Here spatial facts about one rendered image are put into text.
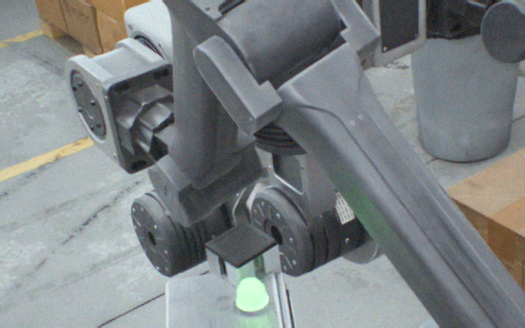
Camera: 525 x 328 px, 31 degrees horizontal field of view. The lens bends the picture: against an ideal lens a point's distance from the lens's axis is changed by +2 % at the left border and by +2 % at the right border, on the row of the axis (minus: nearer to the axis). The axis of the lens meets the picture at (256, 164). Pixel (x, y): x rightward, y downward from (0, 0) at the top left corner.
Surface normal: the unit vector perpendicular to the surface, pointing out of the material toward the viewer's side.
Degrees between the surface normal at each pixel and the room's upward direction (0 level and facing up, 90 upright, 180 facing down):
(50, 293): 0
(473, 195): 0
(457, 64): 97
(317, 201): 90
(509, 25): 78
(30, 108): 0
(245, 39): 45
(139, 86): 90
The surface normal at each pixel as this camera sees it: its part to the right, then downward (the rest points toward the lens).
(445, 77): -0.44, 0.59
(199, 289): -0.12, -0.84
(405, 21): 0.55, 0.39
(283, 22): 0.29, -0.10
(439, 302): -0.78, 0.53
